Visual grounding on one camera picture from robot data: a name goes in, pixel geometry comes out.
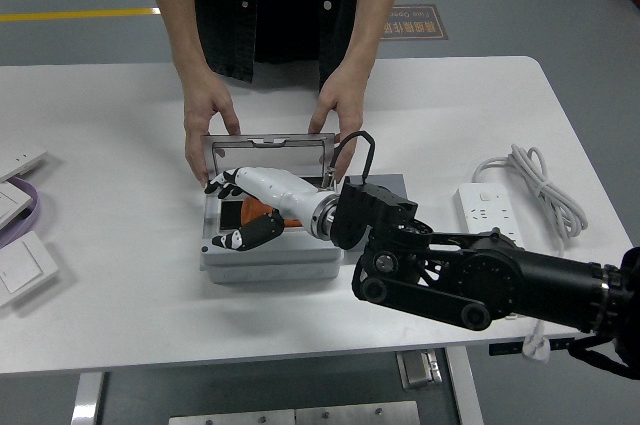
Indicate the person's left hand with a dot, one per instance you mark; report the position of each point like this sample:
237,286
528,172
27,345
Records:
345,92

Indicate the person's right hand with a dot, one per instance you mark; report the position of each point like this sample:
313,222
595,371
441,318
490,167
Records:
200,100

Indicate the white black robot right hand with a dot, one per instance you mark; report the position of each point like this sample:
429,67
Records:
275,187

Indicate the orange cylinder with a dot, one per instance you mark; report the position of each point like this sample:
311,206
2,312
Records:
255,210

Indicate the grey box with clear lid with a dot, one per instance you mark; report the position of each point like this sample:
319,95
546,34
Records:
270,265

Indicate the person's right forearm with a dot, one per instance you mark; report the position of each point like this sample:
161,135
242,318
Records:
175,20

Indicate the person's left forearm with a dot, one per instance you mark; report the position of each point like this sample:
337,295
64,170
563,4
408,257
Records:
367,20

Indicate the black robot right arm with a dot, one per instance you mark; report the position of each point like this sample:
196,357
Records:
500,275

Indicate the grey cube with round hole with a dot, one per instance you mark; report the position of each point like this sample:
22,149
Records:
390,182

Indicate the brown floor sign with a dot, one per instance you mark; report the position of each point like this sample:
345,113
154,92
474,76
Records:
425,24

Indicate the person's torso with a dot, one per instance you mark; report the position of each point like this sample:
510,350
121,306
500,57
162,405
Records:
285,5

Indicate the yellow floor line tape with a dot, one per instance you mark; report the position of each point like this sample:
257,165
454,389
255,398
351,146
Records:
75,14

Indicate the white power strip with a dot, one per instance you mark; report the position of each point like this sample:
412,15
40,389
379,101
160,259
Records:
480,205

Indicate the white table leg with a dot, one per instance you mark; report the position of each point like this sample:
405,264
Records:
465,390
87,400

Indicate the black table control panel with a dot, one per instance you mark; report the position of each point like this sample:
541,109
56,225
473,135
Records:
505,347

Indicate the white switch panel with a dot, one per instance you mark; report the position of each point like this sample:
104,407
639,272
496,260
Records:
20,162
10,202
25,265

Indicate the grey metal base plate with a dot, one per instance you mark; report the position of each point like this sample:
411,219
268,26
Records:
295,416

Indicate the grey metal bracket under table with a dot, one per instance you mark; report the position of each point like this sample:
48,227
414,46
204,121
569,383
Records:
417,370

